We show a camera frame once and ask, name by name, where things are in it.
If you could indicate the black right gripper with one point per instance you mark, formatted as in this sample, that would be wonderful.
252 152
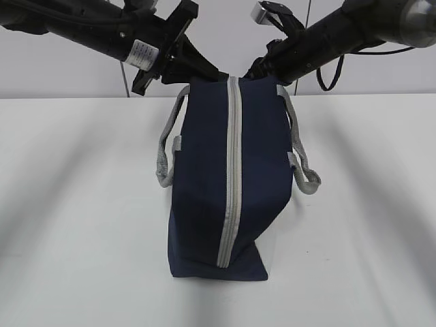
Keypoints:
274 63

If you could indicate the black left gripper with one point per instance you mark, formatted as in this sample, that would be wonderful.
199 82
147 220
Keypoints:
162 51

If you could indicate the navy blue lunch bag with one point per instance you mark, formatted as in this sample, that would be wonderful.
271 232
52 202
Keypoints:
230 152

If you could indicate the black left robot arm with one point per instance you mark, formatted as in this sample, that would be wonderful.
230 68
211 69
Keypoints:
133 34

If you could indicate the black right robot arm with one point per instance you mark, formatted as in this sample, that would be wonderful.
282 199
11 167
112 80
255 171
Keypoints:
353 27

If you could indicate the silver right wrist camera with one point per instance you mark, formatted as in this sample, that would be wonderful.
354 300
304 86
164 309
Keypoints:
263 11

